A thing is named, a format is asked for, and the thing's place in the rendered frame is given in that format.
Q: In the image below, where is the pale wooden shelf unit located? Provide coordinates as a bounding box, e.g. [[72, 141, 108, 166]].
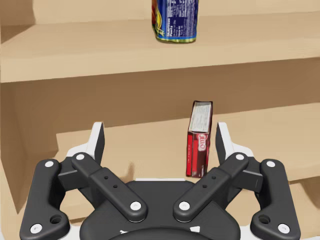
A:
[[0, 0, 320, 240]]

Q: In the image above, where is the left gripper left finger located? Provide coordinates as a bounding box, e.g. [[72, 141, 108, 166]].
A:
[[19, 121, 148, 237]]

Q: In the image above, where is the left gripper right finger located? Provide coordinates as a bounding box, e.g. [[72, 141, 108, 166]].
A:
[[172, 121, 302, 238]]

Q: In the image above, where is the green and blue rectangular can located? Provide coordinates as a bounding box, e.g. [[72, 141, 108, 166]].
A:
[[151, 0, 200, 44]]

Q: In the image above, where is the red carton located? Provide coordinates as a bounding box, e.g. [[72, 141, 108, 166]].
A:
[[185, 100, 214, 179]]

